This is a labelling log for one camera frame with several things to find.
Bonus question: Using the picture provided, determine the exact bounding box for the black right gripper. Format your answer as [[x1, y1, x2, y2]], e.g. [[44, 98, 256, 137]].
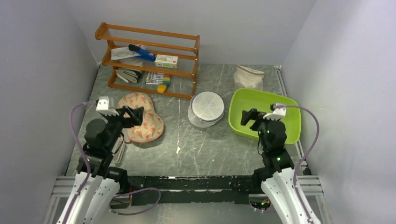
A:
[[240, 108, 280, 151]]

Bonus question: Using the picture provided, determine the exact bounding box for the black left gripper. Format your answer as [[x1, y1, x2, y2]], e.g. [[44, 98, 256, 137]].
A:
[[102, 105, 144, 151]]

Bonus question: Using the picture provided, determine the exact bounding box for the white mesh laundry bag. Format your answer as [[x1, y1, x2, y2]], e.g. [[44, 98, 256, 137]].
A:
[[188, 91, 225, 128]]

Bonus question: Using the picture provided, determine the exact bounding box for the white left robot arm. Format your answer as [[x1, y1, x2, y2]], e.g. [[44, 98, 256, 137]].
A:
[[58, 106, 144, 224]]

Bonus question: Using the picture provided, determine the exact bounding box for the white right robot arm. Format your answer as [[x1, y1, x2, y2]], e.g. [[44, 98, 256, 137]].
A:
[[240, 108, 321, 224]]

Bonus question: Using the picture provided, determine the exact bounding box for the floral print bra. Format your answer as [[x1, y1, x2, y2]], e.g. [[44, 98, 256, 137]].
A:
[[117, 92, 164, 143]]

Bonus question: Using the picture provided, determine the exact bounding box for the lime green plastic basin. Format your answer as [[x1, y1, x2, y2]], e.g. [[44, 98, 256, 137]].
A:
[[228, 88, 302, 145]]

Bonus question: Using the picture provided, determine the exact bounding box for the white flat case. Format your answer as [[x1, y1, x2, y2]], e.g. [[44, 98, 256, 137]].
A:
[[112, 139, 126, 164]]

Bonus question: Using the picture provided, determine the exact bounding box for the grey black stapler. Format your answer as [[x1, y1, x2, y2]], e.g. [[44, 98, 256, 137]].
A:
[[115, 68, 142, 84]]

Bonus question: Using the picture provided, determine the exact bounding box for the yellow small block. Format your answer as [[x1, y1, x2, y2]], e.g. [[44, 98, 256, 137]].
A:
[[157, 84, 168, 93]]

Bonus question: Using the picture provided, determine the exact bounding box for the coloured marker pack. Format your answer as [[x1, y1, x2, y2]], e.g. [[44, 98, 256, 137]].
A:
[[145, 71, 171, 85]]

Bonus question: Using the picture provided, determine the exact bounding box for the blue stapler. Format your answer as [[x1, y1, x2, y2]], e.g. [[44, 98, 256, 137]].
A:
[[128, 44, 156, 62]]

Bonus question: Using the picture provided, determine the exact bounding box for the white paper booklet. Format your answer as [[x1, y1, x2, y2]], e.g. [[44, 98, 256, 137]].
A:
[[111, 46, 140, 60]]

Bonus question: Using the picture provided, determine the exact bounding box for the white green small box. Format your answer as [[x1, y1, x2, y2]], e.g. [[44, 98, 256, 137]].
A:
[[154, 54, 178, 69]]

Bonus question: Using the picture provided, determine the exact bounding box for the orange wooden shelf rack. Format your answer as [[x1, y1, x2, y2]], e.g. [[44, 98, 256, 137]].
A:
[[95, 22, 200, 99]]

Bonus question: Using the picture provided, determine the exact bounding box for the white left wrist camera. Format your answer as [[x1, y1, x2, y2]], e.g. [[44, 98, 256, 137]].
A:
[[95, 96, 119, 116]]

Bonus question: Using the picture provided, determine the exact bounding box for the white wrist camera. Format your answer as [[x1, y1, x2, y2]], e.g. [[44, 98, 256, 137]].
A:
[[95, 96, 119, 116], [264, 103, 286, 121]]

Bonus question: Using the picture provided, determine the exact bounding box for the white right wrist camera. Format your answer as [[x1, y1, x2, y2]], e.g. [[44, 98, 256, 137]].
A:
[[264, 103, 286, 121]]

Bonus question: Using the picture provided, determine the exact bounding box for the beige drawstring pouch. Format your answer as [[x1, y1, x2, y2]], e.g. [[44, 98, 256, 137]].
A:
[[233, 65, 265, 91]]

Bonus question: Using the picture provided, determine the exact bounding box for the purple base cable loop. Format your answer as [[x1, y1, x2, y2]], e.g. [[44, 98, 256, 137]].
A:
[[109, 187, 162, 217]]

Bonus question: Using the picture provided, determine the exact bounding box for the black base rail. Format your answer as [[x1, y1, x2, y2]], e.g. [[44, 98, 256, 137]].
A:
[[110, 175, 264, 209]]

